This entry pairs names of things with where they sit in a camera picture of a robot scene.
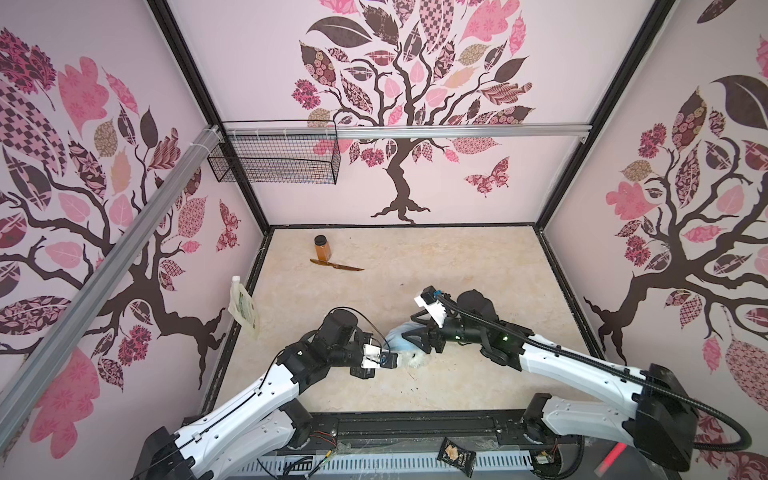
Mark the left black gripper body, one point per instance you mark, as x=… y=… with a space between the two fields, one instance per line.
x=351 y=356

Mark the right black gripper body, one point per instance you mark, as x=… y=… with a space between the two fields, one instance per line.
x=453 y=332

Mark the light blue bear hoodie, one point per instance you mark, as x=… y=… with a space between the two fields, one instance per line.
x=398 y=343

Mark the white teddy bear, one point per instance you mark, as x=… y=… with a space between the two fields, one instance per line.
x=412 y=360

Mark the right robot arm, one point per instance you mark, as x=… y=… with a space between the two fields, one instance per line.
x=642 y=408

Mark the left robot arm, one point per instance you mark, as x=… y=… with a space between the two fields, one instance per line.
x=267 y=415

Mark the brown wooden spoon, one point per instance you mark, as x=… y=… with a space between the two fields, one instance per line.
x=335 y=265

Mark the amber bottle black cap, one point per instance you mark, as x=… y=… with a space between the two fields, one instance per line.
x=322 y=247

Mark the white green pouch bottle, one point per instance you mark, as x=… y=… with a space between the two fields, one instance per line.
x=242 y=308

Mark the small dark snack packet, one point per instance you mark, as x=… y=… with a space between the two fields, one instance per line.
x=460 y=458

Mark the pink marker pen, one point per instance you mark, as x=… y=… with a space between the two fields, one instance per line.
x=608 y=461

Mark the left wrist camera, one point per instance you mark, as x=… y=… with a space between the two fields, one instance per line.
x=375 y=357

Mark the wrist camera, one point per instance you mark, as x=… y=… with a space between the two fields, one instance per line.
x=429 y=301
x=375 y=357

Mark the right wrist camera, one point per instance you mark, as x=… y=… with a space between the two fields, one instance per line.
x=429 y=301

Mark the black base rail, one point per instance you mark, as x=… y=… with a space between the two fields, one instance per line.
x=501 y=428

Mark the white slotted cable duct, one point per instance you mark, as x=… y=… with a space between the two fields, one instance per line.
x=380 y=465

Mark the black wire basket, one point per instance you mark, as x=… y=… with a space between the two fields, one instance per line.
x=278 y=151

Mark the rear aluminium frame bar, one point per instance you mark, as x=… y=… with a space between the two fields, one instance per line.
x=397 y=132

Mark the aluminium frame bar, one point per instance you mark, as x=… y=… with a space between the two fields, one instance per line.
x=43 y=364
x=397 y=132

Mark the left aluminium frame bar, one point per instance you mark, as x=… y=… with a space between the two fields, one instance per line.
x=43 y=364

